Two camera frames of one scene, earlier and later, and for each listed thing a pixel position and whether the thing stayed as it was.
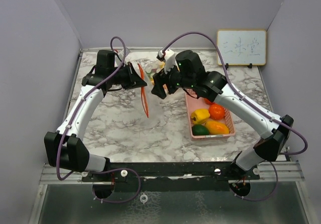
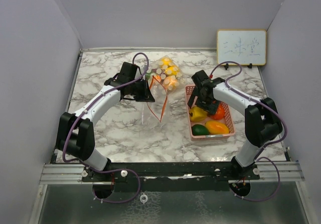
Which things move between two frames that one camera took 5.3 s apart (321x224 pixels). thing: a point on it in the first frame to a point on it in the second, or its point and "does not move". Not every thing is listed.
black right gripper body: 172,79 to 205,104
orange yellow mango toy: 216,127 does not move
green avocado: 199,130 does not move
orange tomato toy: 216,111 does not move
